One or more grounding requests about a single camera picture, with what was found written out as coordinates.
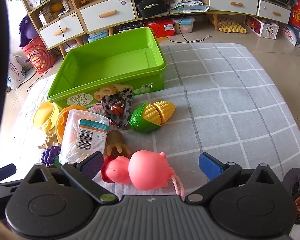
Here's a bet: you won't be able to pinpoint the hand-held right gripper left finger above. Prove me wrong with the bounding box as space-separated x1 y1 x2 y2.
22 152 118 204

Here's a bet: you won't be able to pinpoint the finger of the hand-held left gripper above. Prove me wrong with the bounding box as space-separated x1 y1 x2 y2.
0 164 17 183

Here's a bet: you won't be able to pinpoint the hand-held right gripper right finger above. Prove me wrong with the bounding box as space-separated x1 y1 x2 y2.
184 152 282 204

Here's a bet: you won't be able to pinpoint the small pink rubber toy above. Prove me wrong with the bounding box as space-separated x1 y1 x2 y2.
101 156 131 183

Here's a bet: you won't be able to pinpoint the clear cotton swab container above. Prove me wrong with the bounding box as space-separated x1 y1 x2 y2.
58 109 110 165

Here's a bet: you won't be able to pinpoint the brown rubber toy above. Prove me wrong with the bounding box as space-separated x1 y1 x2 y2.
104 130 132 158

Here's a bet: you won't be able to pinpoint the pink rubber pig toy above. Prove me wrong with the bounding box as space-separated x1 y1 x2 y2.
128 150 185 197

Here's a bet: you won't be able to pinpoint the cow print snack bag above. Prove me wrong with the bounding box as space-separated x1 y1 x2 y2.
101 89 133 130

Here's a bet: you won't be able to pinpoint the yellow toy pot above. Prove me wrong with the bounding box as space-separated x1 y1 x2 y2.
33 100 61 132

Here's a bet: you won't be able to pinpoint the yellow and green toy corn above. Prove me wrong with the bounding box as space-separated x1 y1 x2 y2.
129 101 176 133

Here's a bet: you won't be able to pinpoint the green plastic storage box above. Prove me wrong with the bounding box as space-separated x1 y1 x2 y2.
47 27 167 109

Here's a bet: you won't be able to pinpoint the purple toy grapes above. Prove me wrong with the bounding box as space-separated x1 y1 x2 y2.
41 145 62 167

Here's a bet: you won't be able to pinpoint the beige toy starfish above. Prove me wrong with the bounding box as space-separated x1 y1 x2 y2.
38 131 62 150

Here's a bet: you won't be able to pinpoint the orange toy bowl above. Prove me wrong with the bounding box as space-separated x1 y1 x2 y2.
55 106 90 143

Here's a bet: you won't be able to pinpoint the pink printed packet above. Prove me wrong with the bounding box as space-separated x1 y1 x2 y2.
89 102 104 116

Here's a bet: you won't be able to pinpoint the grey checked blanket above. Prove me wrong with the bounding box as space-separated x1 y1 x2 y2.
0 42 300 205

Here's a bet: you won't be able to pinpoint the white plastic bag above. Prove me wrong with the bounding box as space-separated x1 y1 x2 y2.
6 54 28 90

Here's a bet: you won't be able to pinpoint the red printed bucket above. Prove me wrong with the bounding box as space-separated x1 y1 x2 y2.
21 37 57 74

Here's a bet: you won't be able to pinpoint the light blue storage box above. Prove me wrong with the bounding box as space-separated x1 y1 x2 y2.
87 29 109 43

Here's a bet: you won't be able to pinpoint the yellow egg tray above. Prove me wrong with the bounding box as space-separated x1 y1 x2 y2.
210 17 248 34

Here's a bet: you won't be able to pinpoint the clear plastic storage box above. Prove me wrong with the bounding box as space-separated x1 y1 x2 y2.
171 16 195 34

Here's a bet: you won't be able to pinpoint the red cardboard box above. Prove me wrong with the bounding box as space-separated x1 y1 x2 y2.
147 19 175 38

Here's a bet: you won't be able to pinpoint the blue and white carton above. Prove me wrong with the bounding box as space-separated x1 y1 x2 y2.
280 22 300 48

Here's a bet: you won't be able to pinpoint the wooden cabinet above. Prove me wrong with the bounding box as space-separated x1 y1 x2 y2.
20 0 298 58

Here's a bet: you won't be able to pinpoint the pile of papers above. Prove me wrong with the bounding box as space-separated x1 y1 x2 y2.
169 0 210 13

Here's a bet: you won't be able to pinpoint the black bag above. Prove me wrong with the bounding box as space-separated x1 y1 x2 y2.
135 0 169 18

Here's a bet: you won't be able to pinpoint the red gift box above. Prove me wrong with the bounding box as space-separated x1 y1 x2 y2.
290 0 300 29

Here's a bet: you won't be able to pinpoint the black cable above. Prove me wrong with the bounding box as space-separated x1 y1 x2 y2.
162 0 212 43

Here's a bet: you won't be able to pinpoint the white drawer with wooden handle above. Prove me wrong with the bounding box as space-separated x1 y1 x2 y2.
257 0 292 24
39 12 85 49
209 0 259 16
79 0 137 33

